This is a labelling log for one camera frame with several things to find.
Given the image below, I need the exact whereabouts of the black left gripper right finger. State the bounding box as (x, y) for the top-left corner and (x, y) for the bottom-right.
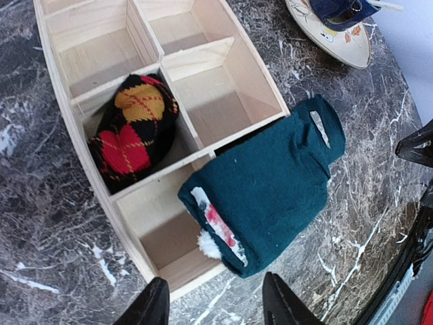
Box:
(262, 272), (323, 325)

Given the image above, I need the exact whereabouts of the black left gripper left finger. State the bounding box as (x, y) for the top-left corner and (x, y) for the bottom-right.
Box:
(113, 277), (170, 325)

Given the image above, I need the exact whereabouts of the dark green sock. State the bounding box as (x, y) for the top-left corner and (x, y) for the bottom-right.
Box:
(178, 95), (346, 278)

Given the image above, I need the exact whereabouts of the black red yellow argyle sock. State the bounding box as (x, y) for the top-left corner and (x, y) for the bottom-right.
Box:
(87, 73), (179, 194)

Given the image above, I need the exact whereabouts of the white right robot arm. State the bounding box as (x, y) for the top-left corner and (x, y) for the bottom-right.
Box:
(395, 121), (432, 276)

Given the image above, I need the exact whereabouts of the wooden compartment tray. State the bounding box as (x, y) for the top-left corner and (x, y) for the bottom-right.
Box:
(34, 1), (290, 300)

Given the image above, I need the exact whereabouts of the beige ceramic plate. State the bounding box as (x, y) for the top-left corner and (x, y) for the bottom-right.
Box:
(286, 0), (371, 69)

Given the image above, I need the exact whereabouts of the blue enamel mug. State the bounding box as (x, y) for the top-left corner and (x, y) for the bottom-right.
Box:
(309, 0), (380, 31)

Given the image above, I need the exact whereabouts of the white spoon in mug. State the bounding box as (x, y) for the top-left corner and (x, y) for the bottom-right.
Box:
(369, 0), (404, 12)

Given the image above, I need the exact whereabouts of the white slotted cable duct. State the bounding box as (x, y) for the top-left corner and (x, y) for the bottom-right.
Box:
(370, 265), (414, 325)

